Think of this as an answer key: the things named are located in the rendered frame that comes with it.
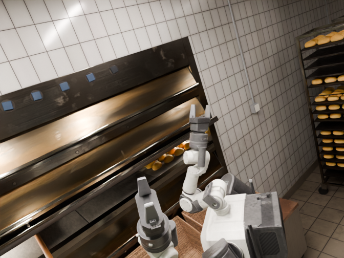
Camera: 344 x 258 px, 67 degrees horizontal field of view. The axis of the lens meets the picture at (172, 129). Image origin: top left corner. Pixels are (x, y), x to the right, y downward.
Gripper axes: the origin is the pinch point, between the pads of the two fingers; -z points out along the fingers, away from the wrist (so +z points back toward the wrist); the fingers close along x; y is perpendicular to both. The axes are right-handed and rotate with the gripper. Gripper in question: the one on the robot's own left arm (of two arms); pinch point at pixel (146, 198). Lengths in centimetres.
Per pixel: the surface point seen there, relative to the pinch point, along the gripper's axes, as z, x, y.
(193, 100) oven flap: 61, 135, 61
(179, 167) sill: 97, 101, 34
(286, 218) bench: 134, 51, 103
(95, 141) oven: 49, 96, -20
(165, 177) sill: 96, 94, 20
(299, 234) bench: 158, 48, 117
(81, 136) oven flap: 41, 94, -27
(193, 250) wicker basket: 144, 58, 27
